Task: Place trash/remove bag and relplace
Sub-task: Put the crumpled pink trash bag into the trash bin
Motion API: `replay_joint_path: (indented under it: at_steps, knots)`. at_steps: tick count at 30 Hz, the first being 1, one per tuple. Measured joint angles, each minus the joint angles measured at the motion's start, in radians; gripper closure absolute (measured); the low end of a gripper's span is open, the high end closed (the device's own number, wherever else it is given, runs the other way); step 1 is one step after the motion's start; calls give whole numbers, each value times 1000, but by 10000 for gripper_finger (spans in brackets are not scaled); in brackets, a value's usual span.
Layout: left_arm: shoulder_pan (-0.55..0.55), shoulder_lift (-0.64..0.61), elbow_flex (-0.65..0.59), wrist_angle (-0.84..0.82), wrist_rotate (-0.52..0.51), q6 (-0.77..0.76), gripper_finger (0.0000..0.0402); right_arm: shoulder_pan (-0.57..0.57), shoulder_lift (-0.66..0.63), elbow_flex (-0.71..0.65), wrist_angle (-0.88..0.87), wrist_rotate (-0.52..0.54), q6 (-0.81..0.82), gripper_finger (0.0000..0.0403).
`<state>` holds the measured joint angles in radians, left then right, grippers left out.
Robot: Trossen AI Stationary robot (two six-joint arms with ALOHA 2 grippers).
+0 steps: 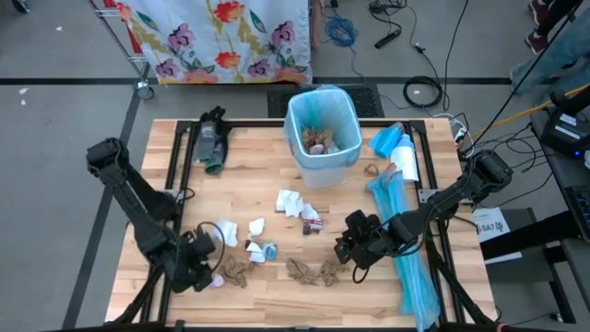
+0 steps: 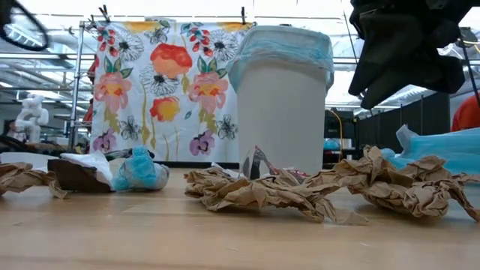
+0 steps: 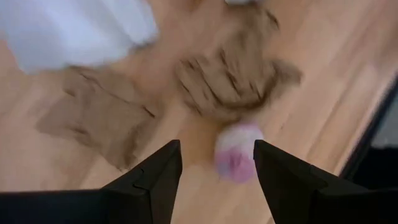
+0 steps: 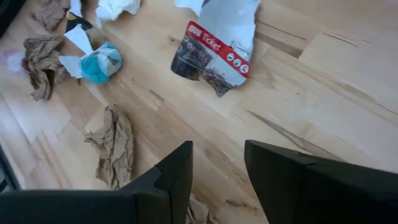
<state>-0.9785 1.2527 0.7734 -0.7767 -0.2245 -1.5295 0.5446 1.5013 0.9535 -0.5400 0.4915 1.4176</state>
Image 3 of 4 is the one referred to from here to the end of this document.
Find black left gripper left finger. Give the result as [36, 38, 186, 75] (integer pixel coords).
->
[0, 139, 183, 224]

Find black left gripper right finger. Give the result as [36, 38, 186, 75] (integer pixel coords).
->
[252, 139, 398, 224]

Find brown paper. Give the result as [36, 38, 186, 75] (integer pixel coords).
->
[174, 6, 304, 124]
[34, 65, 164, 171]

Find pink and white wad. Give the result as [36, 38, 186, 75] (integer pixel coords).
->
[213, 122, 265, 184]

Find white plastic trash can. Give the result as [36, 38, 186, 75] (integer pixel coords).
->
[0, 0, 159, 75]

